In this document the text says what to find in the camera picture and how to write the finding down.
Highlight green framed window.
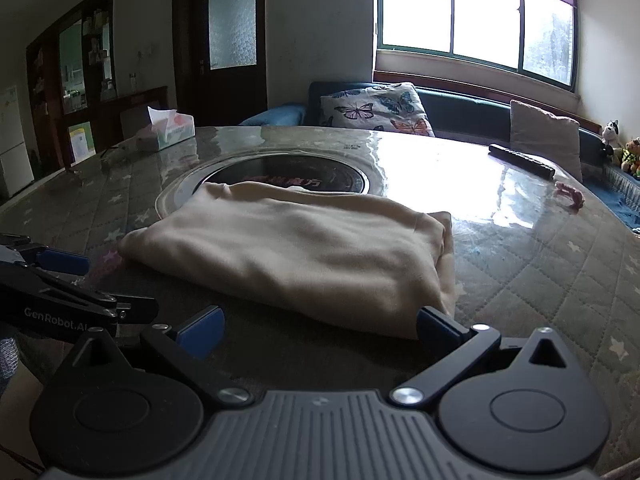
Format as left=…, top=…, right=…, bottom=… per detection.
left=378, top=0, right=578, bottom=90

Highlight cream sweatshirt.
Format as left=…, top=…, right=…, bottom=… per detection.
left=118, top=182, right=456, bottom=338

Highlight dark door frosted glass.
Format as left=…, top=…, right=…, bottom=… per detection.
left=172, top=0, right=267, bottom=127

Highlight black remote control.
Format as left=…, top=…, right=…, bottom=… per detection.
left=488, top=144, right=555, bottom=181

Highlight white refrigerator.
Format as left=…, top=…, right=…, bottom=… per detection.
left=0, top=87, right=34, bottom=198

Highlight black white plush toy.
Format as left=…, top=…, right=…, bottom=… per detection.
left=601, top=119, right=623, bottom=151

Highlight quilted star table cover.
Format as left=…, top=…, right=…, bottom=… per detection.
left=1, top=127, right=639, bottom=478

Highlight butterfly print pillow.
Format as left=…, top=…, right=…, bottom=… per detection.
left=320, top=82, right=434, bottom=136

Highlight tissue box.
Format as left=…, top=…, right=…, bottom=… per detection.
left=134, top=106, right=195, bottom=152

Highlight blue sofa bench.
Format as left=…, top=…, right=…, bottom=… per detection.
left=242, top=81, right=639, bottom=232

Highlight black round induction cooktop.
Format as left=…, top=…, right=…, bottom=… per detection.
left=201, top=153, right=369, bottom=194

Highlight pink hair scrunchie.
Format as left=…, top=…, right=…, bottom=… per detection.
left=555, top=181, right=585, bottom=211

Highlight yellow plush toy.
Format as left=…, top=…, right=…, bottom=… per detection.
left=620, top=138, right=640, bottom=179

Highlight dark wooden display cabinet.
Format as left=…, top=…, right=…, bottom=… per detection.
left=26, top=0, right=168, bottom=177

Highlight gray square pillow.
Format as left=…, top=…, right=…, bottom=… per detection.
left=510, top=100, right=582, bottom=182

